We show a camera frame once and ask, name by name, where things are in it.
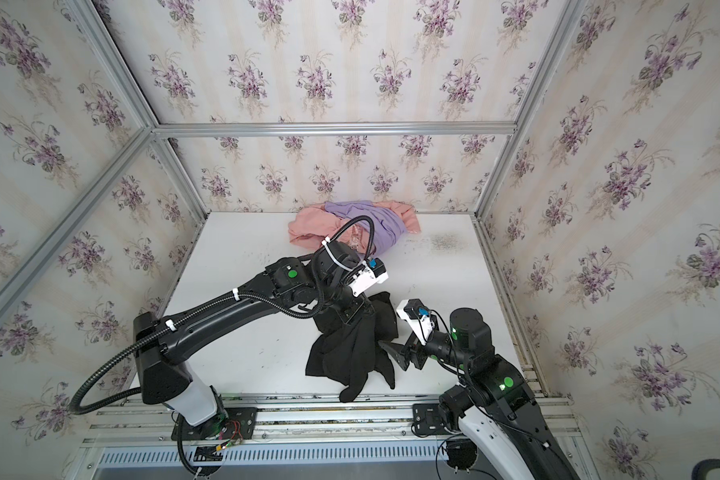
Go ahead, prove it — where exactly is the black cloth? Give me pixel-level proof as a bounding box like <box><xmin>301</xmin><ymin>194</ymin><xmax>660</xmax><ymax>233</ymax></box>
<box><xmin>305</xmin><ymin>291</ymin><xmax>398</xmax><ymax>403</ymax></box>

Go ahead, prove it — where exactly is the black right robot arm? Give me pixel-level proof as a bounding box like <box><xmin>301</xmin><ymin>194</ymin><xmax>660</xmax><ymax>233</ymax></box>
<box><xmin>380</xmin><ymin>299</ymin><xmax>578</xmax><ymax>479</ymax></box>

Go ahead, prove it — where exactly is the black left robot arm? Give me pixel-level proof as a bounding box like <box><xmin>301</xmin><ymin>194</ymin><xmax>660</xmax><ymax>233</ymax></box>
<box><xmin>133</xmin><ymin>242</ymin><xmax>388</xmax><ymax>426</ymax></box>

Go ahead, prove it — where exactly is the purple cloth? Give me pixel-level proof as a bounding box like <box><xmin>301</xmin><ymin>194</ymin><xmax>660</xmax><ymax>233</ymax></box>
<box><xmin>324</xmin><ymin>200</ymin><xmax>416</xmax><ymax>255</ymax></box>

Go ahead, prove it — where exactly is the pink cloth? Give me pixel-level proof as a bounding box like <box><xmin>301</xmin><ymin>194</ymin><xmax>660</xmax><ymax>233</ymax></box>
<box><xmin>288</xmin><ymin>202</ymin><xmax>421</xmax><ymax>250</ymax></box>

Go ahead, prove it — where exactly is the white perforated vent strip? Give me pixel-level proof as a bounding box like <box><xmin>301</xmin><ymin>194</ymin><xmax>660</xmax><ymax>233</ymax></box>
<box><xmin>97</xmin><ymin>439</ymin><xmax>448</xmax><ymax>469</ymax></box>

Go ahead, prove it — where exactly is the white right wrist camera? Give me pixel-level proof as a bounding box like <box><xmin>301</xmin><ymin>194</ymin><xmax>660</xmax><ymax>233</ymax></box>
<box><xmin>396</xmin><ymin>298</ymin><xmax>435</xmax><ymax>345</ymax></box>

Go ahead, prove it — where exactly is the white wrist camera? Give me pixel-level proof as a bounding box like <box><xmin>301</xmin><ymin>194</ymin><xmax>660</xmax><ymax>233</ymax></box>
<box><xmin>396</xmin><ymin>298</ymin><xmax>435</xmax><ymax>345</ymax></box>
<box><xmin>347</xmin><ymin>258</ymin><xmax>389</xmax><ymax>297</ymax></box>

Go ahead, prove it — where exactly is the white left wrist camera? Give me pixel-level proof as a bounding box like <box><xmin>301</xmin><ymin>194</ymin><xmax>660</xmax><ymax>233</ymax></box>
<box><xmin>347</xmin><ymin>258</ymin><xmax>389</xmax><ymax>297</ymax></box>

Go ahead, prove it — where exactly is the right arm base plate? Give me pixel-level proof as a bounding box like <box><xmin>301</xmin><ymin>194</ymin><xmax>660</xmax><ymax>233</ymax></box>
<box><xmin>411</xmin><ymin>403</ymin><xmax>463</xmax><ymax>438</ymax></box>

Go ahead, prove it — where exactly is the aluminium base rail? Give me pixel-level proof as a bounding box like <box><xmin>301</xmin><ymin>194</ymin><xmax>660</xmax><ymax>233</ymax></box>
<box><xmin>77</xmin><ymin>391</ymin><xmax>583</xmax><ymax>448</ymax></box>

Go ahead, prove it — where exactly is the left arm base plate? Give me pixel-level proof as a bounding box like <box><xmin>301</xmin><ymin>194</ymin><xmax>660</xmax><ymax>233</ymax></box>
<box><xmin>182</xmin><ymin>407</ymin><xmax>258</xmax><ymax>441</ymax></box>

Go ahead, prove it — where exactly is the aluminium cage frame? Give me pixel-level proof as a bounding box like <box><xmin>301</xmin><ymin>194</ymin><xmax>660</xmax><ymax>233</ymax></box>
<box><xmin>0</xmin><ymin>1</ymin><xmax>586</xmax><ymax>326</ymax></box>

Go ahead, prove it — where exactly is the black corrugated cable conduit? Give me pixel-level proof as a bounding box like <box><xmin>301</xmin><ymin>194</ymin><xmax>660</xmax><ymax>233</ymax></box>
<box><xmin>68</xmin><ymin>214</ymin><xmax>377</xmax><ymax>416</ymax></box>

